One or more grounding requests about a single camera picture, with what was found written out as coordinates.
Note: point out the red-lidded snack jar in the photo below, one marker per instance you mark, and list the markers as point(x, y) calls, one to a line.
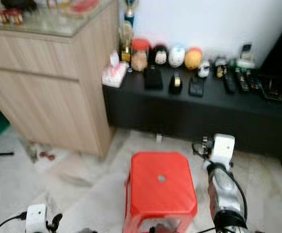
point(140, 57)

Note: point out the black and gold key fob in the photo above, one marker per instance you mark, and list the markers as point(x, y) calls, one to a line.
point(175, 84)

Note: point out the red round plate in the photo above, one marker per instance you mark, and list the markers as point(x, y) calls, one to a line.
point(85, 7)

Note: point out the small white skull figurine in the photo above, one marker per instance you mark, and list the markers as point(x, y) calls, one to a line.
point(204, 69)

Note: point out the black bag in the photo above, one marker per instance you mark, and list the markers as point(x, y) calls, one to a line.
point(18, 5)

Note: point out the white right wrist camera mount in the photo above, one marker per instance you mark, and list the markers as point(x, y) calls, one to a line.
point(223, 145)

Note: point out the blue and gold trophy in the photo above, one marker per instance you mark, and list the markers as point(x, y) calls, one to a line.
point(126, 42)

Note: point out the black television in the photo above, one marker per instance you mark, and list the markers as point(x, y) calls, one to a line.
point(279, 56)

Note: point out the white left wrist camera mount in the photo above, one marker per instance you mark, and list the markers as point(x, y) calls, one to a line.
point(36, 217)

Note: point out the small black pouch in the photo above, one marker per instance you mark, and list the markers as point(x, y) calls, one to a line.
point(197, 87)

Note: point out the black low console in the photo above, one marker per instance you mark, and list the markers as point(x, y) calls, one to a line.
point(199, 114)

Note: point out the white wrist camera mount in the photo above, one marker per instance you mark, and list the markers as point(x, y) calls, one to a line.
point(223, 145)
point(36, 217)

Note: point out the light wooden cabinet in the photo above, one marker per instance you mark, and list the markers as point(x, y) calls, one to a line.
point(48, 77)

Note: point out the small dark figurine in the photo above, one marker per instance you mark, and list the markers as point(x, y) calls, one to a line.
point(221, 67)

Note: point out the pink tissue box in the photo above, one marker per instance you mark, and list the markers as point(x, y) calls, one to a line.
point(115, 74)

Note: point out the black flat tray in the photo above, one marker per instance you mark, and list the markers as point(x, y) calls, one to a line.
point(271, 89)

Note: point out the black remote control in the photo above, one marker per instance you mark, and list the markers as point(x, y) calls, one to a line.
point(242, 80)
point(230, 83)

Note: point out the small red floor item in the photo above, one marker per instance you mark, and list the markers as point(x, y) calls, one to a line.
point(47, 156)

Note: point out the white and blue figurine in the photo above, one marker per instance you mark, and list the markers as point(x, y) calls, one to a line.
point(176, 56)

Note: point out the small red jar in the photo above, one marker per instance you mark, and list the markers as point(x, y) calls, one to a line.
point(3, 16)
point(16, 17)

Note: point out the red plastic stool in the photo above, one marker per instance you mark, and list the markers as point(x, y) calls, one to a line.
point(160, 191)

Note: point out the black and white figurine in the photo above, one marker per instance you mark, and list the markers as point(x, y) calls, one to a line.
point(159, 56)

